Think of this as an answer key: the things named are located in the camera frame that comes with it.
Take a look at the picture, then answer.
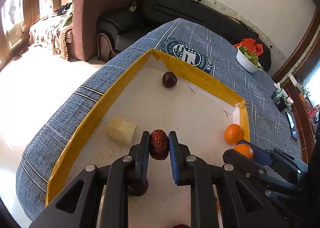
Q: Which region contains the small orange tangerine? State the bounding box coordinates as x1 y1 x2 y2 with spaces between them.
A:
224 123 244 145

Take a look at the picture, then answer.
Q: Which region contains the wrinkled red date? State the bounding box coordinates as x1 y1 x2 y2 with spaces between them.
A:
149 129 169 160

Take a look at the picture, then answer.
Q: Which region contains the pale banana chunk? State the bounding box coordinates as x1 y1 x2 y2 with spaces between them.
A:
106 117 137 147

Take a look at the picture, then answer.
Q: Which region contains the dark red plum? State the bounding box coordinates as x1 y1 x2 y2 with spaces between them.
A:
128 179 149 197

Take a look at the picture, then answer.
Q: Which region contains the black smartphone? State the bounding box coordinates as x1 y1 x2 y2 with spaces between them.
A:
286 112 298 141

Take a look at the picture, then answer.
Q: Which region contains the black box device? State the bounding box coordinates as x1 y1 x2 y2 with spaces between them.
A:
275 98 289 112

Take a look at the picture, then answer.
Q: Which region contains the yellow taped cardboard tray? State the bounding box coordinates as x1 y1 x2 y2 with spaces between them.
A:
45 48 251 228

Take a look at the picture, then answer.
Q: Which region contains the small dark plum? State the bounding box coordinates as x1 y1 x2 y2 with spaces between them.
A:
162 72 178 88

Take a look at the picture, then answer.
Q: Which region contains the dark plum by tangerine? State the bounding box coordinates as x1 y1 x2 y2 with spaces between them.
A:
172 224 190 228

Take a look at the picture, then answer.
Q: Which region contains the white bowl of greens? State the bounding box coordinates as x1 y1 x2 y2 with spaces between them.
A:
236 46 263 73

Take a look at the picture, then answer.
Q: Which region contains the blue plaid tablecloth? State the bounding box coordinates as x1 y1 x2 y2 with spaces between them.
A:
16 19 302 220

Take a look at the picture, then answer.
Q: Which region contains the red plastic bag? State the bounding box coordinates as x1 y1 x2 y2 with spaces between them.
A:
233 38 264 56

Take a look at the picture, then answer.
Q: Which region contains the black leather sofa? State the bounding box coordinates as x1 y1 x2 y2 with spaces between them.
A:
97 0 271 72

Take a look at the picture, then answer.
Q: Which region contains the patterned side table cloth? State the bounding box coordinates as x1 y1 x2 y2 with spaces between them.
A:
29 14 73 60

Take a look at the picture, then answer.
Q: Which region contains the maroon armchair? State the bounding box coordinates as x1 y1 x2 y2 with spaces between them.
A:
65 0 145 62

